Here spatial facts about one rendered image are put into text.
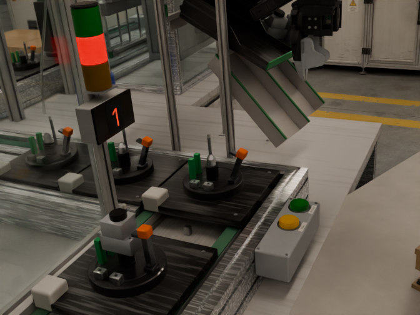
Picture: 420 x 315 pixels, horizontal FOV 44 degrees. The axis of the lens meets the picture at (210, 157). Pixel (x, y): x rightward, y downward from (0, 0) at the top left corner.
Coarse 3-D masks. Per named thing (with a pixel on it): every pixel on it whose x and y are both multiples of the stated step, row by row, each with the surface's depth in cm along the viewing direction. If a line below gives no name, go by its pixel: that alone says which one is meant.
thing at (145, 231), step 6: (138, 228) 87; (144, 228) 87; (150, 228) 87; (132, 234) 88; (138, 234) 87; (144, 234) 86; (150, 234) 87; (144, 240) 87; (150, 240) 88; (144, 246) 88; (150, 246) 88; (144, 252) 89; (150, 252) 88; (150, 258) 89; (150, 264) 89
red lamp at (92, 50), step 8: (80, 40) 92; (88, 40) 92; (96, 40) 93; (80, 48) 93; (88, 48) 93; (96, 48) 93; (104, 48) 95; (80, 56) 94; (88, 56) 93; (96, 56) 94; (104, 56) 95; (88, 64) 94
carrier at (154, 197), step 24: (192, 168) 119; (216, 168) 118; (240, 168) 127; (264, 168) 126; (144, 192) 116; (168, 192) 119; (192, 192) 115; (216, 192) 114; (240, 192) 116; (192, 216) 111; (216, 216) 108; (240, 216) 108
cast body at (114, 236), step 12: (108, 216) 89; (120, 216) 87; (132, 216) 89; (108, 228) 88; (120, 228) 87; (132, 228) 90; (108, 240) 89; (120, 240) 88; (132, 240) 88; (120, 252) 89; (132, 252) 88
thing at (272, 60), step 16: (192, 0) 129; (208, 0) 140; (240, 0) 136; (192, 16) 131; (208, 16) 128; (240, 16) 138; (208, 32) 130; (240, 32) 136; (256, 32) 137; (240, 48) 126; (256, 48) 132; (272, 48) 134; (288, 48) 133; (256, 64) 126; (272, 64) 126
